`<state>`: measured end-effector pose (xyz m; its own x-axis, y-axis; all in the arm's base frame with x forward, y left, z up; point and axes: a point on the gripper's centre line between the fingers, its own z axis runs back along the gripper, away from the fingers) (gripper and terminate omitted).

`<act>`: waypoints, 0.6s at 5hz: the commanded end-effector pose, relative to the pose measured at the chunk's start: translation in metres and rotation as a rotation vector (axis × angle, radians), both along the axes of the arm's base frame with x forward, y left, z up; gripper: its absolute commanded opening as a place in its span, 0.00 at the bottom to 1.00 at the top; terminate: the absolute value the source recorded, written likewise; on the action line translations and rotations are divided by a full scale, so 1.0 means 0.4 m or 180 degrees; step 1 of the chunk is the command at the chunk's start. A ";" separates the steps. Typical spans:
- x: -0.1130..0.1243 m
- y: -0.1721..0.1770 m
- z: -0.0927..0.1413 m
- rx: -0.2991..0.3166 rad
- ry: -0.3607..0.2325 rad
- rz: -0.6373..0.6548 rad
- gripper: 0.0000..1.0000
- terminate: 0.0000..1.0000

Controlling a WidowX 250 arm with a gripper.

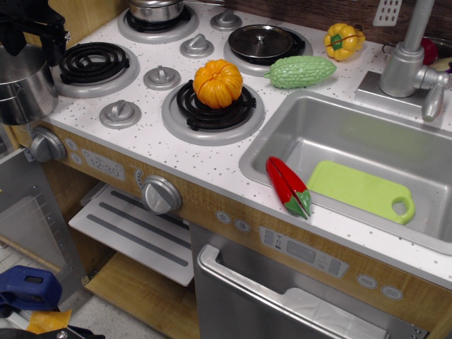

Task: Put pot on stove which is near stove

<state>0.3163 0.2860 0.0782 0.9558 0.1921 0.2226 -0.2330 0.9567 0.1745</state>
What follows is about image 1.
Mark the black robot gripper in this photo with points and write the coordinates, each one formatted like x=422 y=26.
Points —
x=36 y=18

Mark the tall stainless steel pot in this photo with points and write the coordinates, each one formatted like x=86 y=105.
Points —
x=28 y=92

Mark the silver stove knob front left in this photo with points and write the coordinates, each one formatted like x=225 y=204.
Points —
x=120 y=114

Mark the silver stove knob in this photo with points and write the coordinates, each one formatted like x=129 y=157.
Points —
x=197 y=47
x=226 y=21
x=161 y=78
x=120 y=114

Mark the silver stove knob upper middle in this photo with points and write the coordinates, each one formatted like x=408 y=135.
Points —
x=197 y=47

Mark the silver stove knob back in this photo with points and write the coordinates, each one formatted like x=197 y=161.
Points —
x=226 y=21

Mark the steel pot lid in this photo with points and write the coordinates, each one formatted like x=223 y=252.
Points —
x=260 y=41

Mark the front left black coil burner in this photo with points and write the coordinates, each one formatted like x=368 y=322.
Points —
x=95 y=69

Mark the black coil burner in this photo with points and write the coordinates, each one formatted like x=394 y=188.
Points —
x=257 y=67
x=95 y=69
x=144 y=32
x=190 y=120

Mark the back left black coil burner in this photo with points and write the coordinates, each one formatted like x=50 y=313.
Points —
x=144 y=32

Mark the silver oven dial left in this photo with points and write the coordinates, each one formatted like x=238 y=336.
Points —
x=46 y=145

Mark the silver oven dial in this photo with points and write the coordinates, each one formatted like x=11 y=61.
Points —
x=160 y=196
x=46 y=145

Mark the small steel saucepan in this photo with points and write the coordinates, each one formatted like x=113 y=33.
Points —
x=162 y=11

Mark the oven clock display panel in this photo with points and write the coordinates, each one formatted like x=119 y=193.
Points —
x=104 y=165

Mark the front right black coil burner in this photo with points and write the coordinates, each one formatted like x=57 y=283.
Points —
x=190 y=120

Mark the orange toy pumpkin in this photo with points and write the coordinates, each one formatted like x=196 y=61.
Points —
x=218 y=84

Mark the open oven door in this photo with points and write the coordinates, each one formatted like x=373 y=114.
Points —
x=33 y=230

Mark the silver oven dial right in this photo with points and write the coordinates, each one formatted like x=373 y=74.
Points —
x=160 y=196

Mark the back right black coil burner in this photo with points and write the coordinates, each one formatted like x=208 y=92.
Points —
x=257 y=67

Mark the white oven rack shelf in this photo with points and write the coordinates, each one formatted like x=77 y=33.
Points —
x=120 y=221

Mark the green toy bitter gourd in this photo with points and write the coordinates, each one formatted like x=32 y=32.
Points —
x=299 y=71

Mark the blue clamp tool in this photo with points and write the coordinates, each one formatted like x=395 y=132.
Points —
x=26 y=288

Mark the yellow cloth scrap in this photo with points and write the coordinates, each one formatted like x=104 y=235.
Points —
x=46 y=321

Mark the red toy chili pepper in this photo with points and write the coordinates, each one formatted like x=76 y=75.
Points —
x=291 y=190

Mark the yellow toy bell pepper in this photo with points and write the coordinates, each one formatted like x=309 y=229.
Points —
x=342 y=41

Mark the dishwasher control panel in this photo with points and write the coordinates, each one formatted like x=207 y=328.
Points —
x=302 y=252

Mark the silver dishwasher door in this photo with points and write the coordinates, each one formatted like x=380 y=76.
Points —
x=243 y=294

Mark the white slotted spatula head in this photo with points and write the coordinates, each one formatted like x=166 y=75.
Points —
x=387 y=13

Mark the silver toy faucet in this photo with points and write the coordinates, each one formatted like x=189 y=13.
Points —
x=406 y=85

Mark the green plastic cutting board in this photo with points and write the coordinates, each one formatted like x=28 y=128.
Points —
x=362 y=190

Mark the silver sink basin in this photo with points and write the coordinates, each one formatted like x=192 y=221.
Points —
x=309 y=128

